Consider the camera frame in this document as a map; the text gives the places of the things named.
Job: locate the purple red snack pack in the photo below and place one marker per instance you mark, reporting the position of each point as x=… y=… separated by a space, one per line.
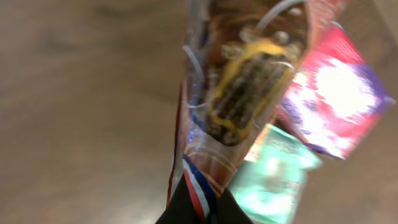
x=335 y=98

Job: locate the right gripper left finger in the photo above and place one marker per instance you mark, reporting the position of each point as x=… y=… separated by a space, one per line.
x=180 y=209

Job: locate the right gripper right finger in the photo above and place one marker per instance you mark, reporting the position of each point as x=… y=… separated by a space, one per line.
x=229 y=212

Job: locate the orange brown snack bar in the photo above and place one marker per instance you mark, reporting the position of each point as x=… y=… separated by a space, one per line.
x=240 y=57

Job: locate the teal snack packet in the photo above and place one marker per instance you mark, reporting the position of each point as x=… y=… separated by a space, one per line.
x=269 y=183

